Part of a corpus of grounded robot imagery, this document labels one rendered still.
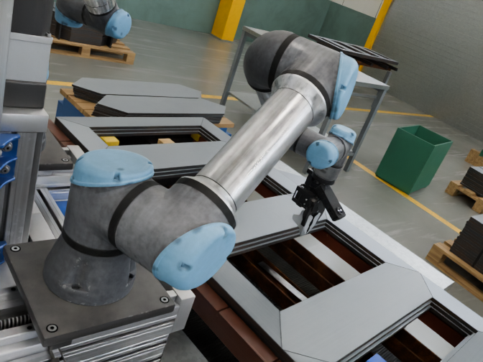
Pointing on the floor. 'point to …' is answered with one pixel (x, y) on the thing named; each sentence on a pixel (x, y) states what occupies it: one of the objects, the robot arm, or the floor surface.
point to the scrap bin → (412, 158)
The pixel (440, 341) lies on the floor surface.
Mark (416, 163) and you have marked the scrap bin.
